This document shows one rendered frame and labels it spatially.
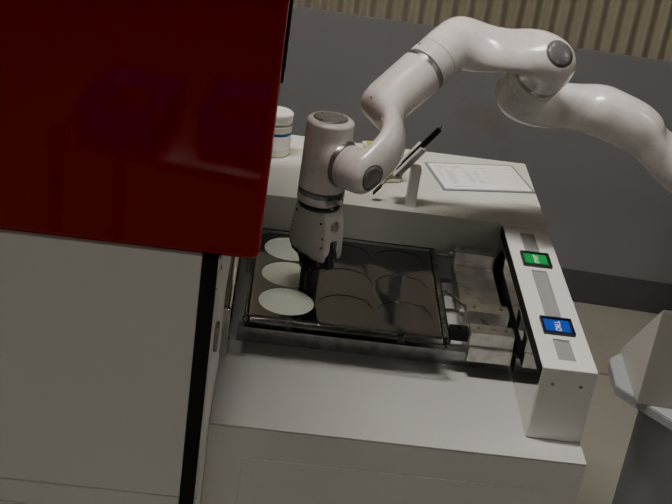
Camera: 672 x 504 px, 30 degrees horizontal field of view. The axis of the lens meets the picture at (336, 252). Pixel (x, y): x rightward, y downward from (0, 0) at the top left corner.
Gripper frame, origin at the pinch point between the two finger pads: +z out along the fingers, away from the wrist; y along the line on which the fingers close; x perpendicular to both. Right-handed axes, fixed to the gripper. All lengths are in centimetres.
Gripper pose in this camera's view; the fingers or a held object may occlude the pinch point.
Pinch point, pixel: (309, 277)
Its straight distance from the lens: 231.6
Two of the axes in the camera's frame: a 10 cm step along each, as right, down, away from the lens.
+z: -1.3, 8.9, 4.4
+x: -7.5, 2.0, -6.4
